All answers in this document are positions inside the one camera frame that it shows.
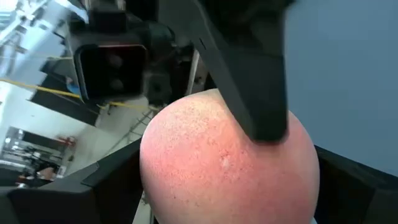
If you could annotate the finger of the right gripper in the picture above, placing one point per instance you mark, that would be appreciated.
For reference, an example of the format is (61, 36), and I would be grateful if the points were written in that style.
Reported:
(255, 77)

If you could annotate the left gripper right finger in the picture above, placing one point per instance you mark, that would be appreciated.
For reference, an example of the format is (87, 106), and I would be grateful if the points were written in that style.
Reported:
(357, 199)

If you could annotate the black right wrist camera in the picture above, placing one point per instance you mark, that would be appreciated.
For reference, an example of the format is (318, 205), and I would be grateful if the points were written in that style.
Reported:
(109, 71)

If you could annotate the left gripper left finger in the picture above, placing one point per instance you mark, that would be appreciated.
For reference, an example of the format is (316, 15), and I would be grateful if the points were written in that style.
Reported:
(62, 205)

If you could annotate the large pink peach with leaf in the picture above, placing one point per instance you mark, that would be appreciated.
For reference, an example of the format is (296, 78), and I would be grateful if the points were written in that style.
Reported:
(217, 174)

